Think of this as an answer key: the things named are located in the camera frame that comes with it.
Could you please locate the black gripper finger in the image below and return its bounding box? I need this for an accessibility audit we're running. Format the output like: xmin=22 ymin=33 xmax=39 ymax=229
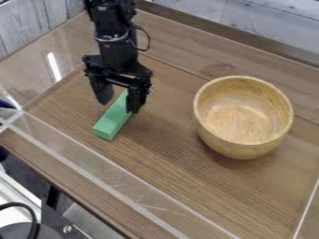
xmin=90 ymin=77 xmax=114 ymax=105
xmin=126 ymin=85 xmax=150 ymax=114

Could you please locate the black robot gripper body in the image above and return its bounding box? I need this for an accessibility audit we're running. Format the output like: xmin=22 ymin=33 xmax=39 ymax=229
xmin=83 ymin=31 xmax=153 ymax=89

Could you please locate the green rectangular block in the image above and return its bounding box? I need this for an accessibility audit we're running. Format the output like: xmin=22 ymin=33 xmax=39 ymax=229
xmin=93 ymin=91 xmax=133 ymax=141

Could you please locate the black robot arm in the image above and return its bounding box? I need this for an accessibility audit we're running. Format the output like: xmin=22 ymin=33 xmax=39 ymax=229
xmin=83 ymin=0 xmax=154 ymax=114

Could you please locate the light wooden bowl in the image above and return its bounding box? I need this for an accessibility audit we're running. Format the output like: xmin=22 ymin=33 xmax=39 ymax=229
xmin=194 ymin=76 xmax=294 ymax=160

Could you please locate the black table leg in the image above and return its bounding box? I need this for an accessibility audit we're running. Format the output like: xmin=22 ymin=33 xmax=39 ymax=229
xmin=47 ymin=186 xmax=60 ymax=209

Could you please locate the clear acrylic barrier wall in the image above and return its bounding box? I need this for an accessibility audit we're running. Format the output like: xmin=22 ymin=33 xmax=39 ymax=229
xmin=0 ymin=89 xmax=239 ymax=239

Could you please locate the metal base plate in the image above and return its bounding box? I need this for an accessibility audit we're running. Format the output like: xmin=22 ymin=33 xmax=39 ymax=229
xmin=58 ymin=204 xmax=125 ymax=239

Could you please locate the black cable loop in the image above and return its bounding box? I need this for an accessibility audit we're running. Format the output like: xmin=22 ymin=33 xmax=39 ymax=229
xmin=0 ymin=201 xmax=43 ymax=239

